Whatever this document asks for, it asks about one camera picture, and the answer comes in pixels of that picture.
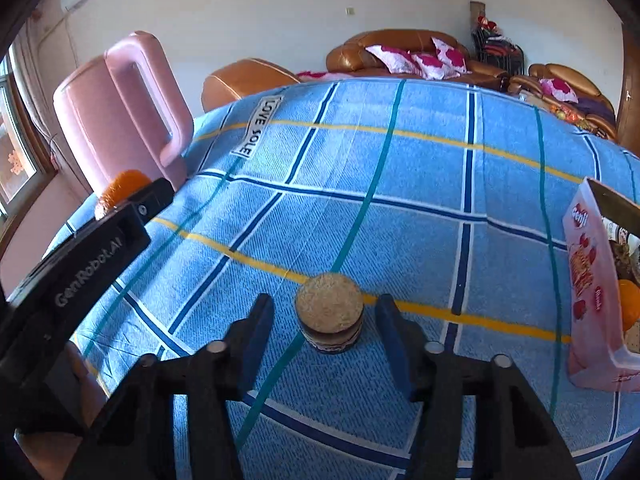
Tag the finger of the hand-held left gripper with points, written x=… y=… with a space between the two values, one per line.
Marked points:
x=155 y=197

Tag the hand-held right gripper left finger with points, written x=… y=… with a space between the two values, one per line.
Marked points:
x=260 y=340

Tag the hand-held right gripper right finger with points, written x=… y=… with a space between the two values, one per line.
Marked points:
x=395 y=350

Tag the small orange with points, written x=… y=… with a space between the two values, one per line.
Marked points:
x=122 y=187

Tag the brown cylinder with beige top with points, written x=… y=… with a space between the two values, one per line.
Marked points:
x=327 y=300

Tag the pink tin box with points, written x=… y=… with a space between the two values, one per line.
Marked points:
x=585 y=320

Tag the large orange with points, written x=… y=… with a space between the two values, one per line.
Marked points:
x=630 y=307

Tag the person's left hand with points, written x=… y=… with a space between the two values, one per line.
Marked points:
x=85 y=372

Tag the pink plastic pitcher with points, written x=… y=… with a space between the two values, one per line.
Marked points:
x=90 y=110

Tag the window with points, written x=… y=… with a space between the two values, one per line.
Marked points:
x=20 y=150

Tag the blue plaid tablecloth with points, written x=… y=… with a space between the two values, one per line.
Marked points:
x=400 y=185

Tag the beige curtain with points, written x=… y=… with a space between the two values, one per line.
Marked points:
x=37 y=75

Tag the pink floral blanket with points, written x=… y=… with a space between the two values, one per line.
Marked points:
x=320 y=76

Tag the printed paper leaflet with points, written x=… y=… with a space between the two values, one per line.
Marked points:
x=617 y=230

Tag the white pillow with magenta flowers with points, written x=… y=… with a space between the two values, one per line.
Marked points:
x=395 y=59
x=434 y=66
x=450 y=54
x=557 y=89

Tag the brown leather sofa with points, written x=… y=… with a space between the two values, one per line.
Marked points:
x=400 y=37

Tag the purple blanket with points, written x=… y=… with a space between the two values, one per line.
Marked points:
x=592 y=110

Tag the stacked black chairs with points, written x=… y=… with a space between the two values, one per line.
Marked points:
x=500 y=55

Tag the brown leather armchair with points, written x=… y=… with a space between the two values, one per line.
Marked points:
x=565 y=72

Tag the red flower decoration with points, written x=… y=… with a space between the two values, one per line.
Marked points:
x=487 y=22

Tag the tall rolled mat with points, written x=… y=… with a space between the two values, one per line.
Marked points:
x=477 y=14

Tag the brown wooden door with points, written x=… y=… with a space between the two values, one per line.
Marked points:
x=631 y=90

